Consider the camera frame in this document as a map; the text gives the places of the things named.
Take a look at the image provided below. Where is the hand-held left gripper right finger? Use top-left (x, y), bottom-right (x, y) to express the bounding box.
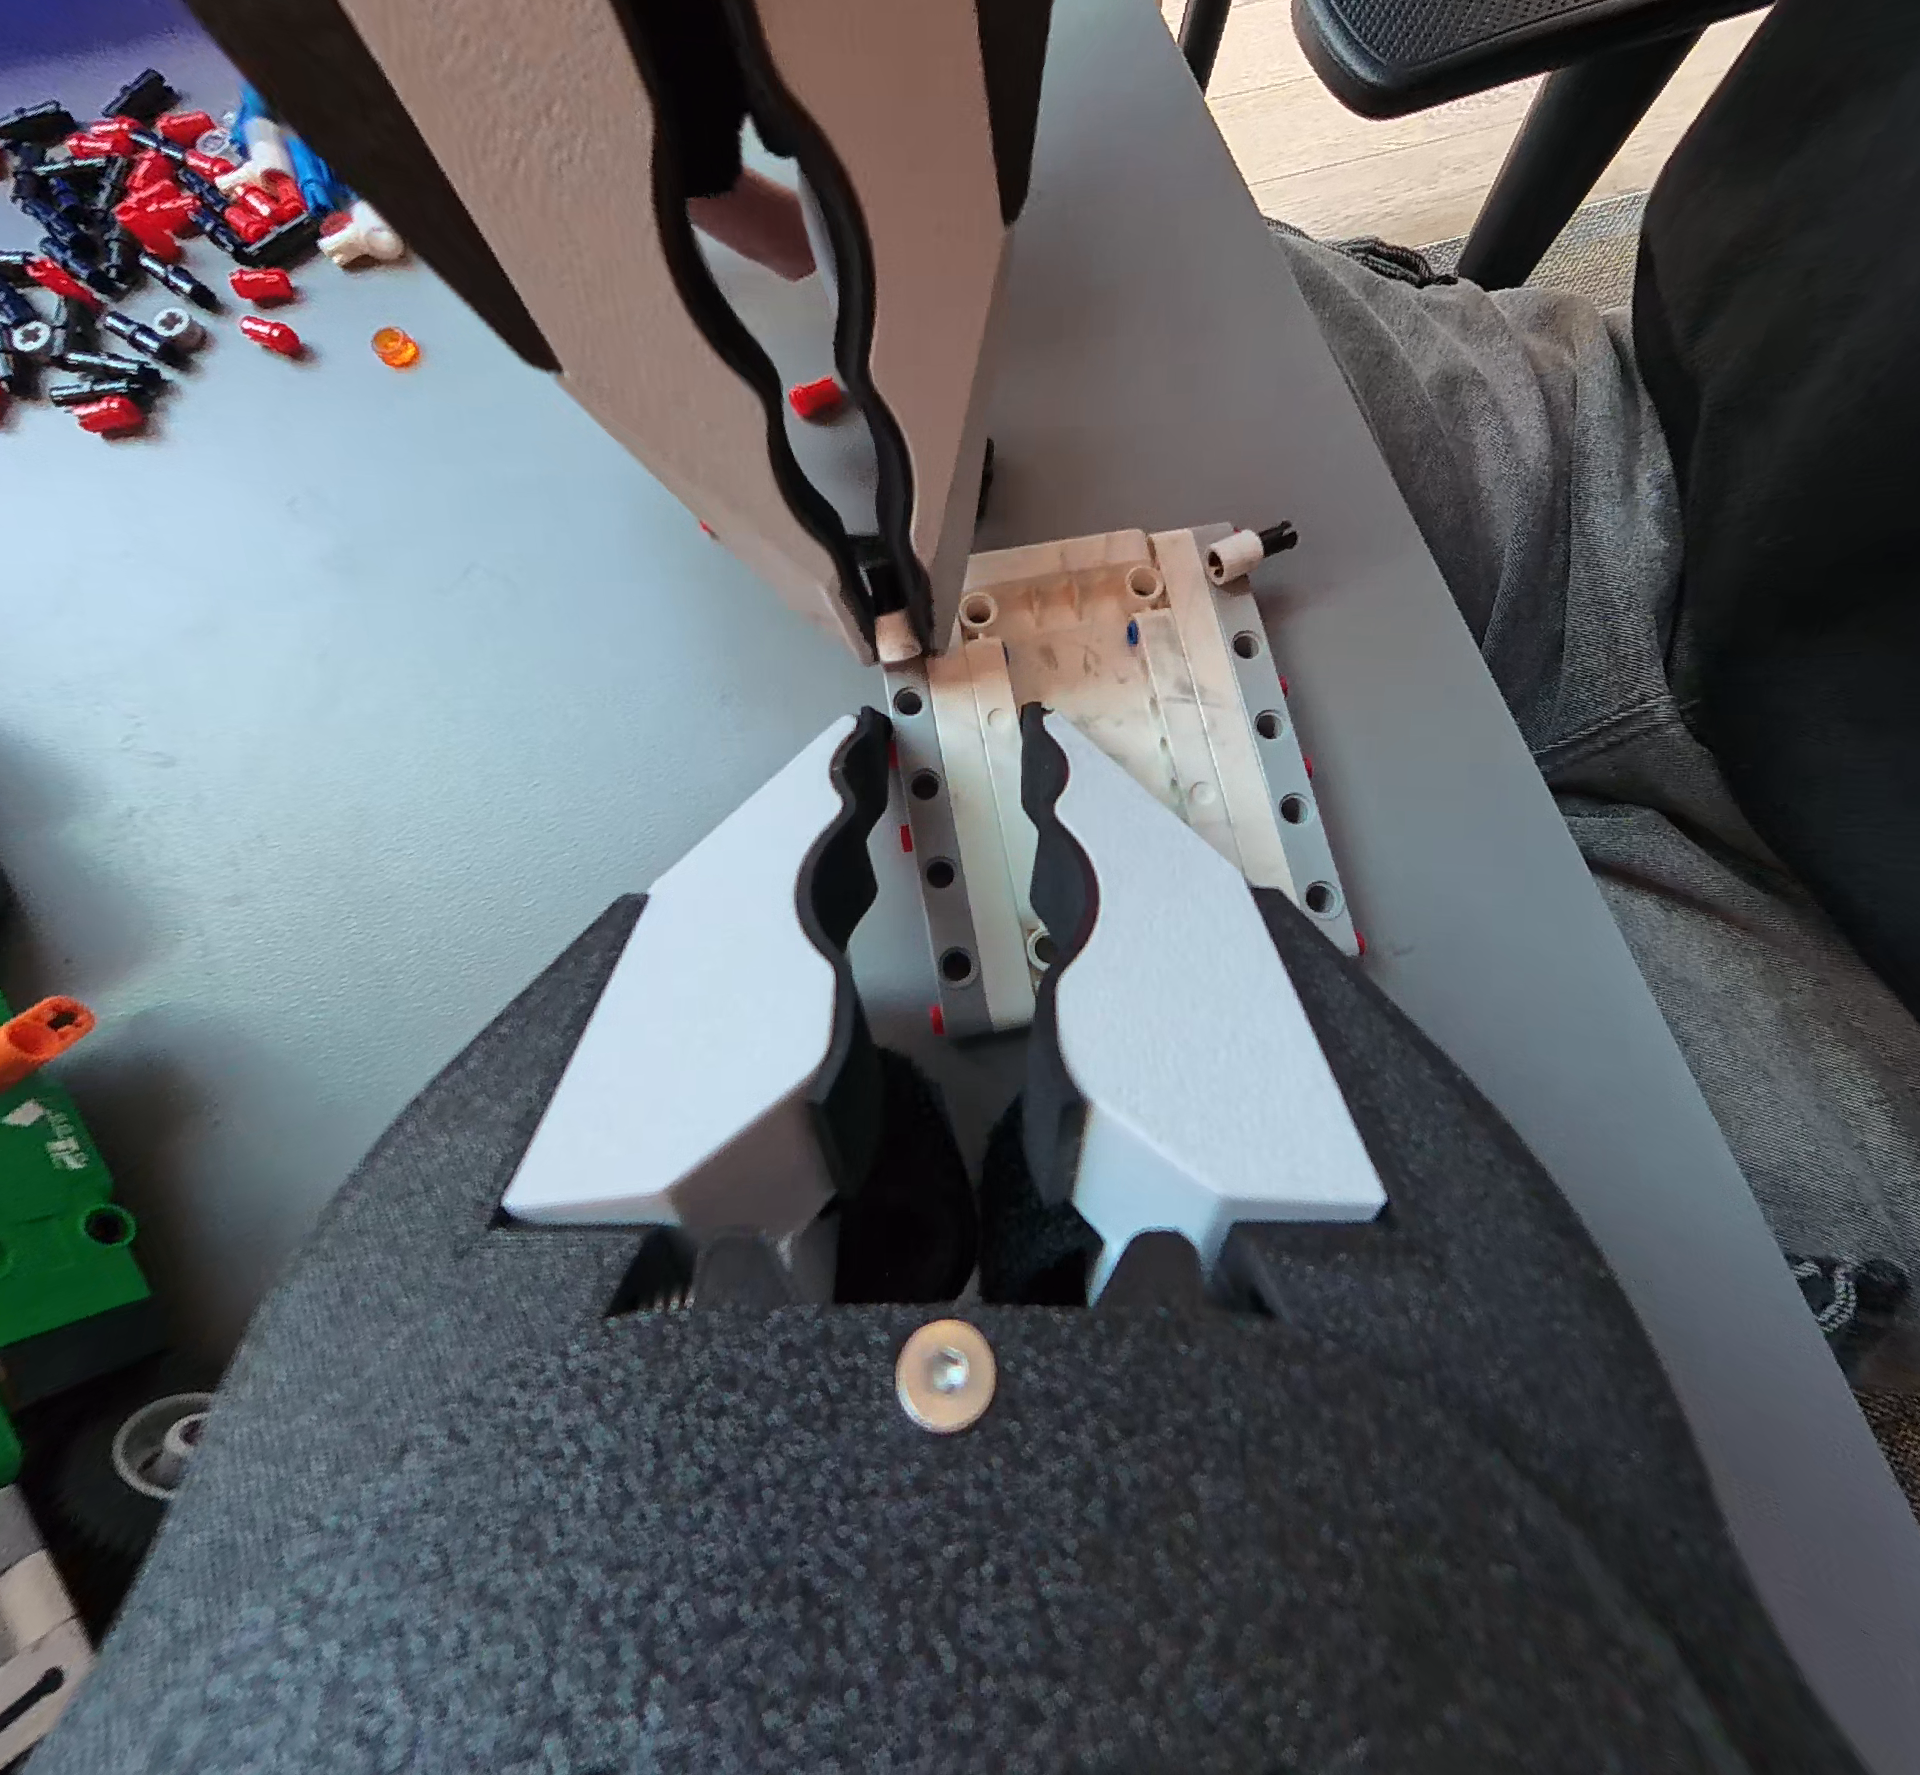
top-left (1020, 699), bottom-right (1392, 1311)

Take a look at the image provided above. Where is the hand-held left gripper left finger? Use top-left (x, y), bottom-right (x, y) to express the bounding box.
top-left (499, 708), bottom-right (892, 1274)

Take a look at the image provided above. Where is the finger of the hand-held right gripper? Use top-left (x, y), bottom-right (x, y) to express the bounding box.
top-left (300, 0), bottom-right (891, 670)
top-left (719, 0), bottom-right (1014, 655)

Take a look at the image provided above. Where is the white lego panel assembly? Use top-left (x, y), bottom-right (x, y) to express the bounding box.
top-left (882, 523), bottom-right (1370, 1046)

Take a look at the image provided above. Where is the pile of lego pins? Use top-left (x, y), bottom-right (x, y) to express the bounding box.
top-left (0, 70), bottom-right (406, 440)

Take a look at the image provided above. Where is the green lego truck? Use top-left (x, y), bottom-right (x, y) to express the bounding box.
top-left (0, 995), bottom-right (220, 1679)

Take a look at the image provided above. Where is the person's left leg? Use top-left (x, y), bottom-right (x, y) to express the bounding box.
top-left (1535, 740), bottom-right (1920, 1401)

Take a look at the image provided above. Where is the person's leg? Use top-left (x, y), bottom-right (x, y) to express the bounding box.
top-left (1274, 229), bottom-right (1705, 756)
top-left (1535, 740), bottom-right (1920, 1401)

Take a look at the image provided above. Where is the person's right leg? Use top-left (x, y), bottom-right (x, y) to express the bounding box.
top-left (1274, 229), bottom-right (1705, 756)

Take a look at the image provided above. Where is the person's black top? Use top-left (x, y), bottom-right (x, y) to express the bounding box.
top-left (1630, 0), bottom-right (1920, 973)

